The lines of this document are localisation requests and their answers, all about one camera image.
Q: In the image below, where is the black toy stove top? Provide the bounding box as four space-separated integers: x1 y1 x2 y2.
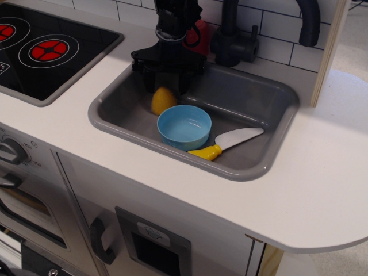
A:
1 2 124 107

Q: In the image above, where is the grey toy sink basin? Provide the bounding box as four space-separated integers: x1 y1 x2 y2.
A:
88 63 299 181

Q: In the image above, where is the grey dispenser panel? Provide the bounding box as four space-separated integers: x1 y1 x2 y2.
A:
115 207 193 276

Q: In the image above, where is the grey oven knob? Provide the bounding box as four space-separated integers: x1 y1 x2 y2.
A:
1 138 28 165

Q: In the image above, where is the black toy faucet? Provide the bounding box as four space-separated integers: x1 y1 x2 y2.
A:
210 0 321 67

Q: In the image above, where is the red plastic cup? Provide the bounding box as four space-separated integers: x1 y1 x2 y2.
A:
183 20 209 56

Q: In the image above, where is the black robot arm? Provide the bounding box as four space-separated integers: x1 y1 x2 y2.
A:
131 1 206 95

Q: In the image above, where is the yellow handled toy spatula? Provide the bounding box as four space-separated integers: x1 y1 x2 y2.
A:
188 127 264 161

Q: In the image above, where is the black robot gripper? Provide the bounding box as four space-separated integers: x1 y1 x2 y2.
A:
131 40 206 95

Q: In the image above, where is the light blue plastic bowl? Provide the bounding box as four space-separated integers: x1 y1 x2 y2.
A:
157 105 212 151

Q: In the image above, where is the dark grey cabinet handle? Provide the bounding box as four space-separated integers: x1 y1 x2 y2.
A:
90 218 116 265

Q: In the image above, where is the toy oven door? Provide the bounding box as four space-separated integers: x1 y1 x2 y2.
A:
1 162 99 275

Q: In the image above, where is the yellow toy corn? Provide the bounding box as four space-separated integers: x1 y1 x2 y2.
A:
151 86 178 116

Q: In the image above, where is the wooden side panel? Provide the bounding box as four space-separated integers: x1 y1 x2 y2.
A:
309 0 351 108

